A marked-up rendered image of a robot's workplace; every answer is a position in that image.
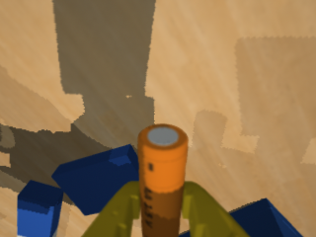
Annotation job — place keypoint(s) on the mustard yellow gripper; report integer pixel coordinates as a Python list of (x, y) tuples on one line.
[(207, 218)]

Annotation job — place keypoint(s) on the orange and brown aa battery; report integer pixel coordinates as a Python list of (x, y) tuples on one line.
[(162, 156)]

